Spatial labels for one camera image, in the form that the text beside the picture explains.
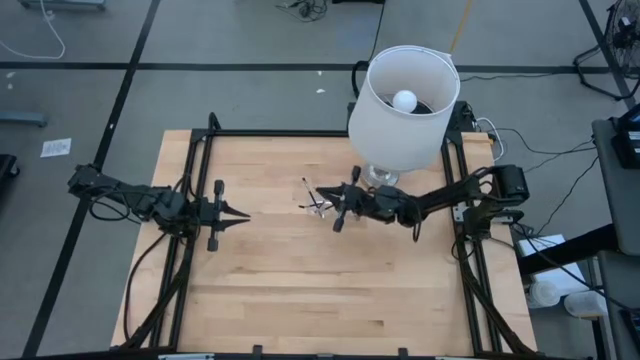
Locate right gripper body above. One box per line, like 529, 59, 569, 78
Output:
332, 166, 399, 234

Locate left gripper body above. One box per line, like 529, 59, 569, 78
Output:
198, 179, 226, 252

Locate slim black makeup brush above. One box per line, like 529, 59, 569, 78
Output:
301, 177, 325, 218

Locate white shade silver table lamp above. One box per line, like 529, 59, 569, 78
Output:
347, 44, 462, 194

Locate white paper sheet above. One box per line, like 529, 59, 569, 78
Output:
40, 137, 73, 159

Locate white box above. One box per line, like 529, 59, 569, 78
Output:
517, 233, 591, 296

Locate white paper towel roll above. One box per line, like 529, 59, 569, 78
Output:
527, 282, 564, 310
563, 291, 609, 320

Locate black beam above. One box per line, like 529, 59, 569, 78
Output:
517, 223, 619, 276

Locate black floor object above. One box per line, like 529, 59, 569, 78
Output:
0, 153, 21, 181

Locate grey cart foot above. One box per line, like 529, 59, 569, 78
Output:
0, 110, 49, 129

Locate grey side table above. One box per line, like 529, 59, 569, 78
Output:
591, 118, 640, 360

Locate grey cart base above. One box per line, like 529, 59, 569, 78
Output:
17, 0, 108, 12

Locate black desk device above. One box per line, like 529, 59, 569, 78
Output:
610, 102, 640, 170

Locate black floor fan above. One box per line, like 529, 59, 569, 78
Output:
572, 0, 640, 102

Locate thick black cable loop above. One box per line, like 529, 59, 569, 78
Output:
350, 59, 372, 101

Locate white power cable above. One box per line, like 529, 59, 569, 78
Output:
473, 116, 507, 163

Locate tangled black cables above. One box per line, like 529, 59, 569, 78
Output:
275, 0, 330, 24

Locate yellow cable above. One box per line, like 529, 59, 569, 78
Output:
446, 0, 475, 56

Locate white floor cable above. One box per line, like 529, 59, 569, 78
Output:
0, 0, 67, 61

